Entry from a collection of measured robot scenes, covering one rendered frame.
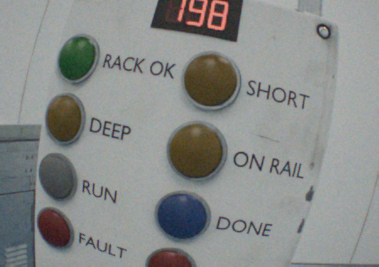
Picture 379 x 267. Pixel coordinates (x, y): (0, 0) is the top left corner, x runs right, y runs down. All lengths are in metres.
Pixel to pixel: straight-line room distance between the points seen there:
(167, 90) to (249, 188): 0.07
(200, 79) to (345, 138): 3.81
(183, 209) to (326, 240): 3.88
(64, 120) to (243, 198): 0.11
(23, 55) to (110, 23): 4.04
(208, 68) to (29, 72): 4.04
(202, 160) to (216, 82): 0.04
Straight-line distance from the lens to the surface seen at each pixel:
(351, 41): 4.22
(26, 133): 1.81
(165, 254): 0.41
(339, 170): 4.21
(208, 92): 0.40
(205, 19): 0.41
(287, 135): 0.40
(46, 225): 0.44
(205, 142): 0.40
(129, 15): 0.43
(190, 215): 0.41
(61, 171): 0.43
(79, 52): 0.43
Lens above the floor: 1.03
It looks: 3 degrees down
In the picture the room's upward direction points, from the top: 12 degrees clockwise
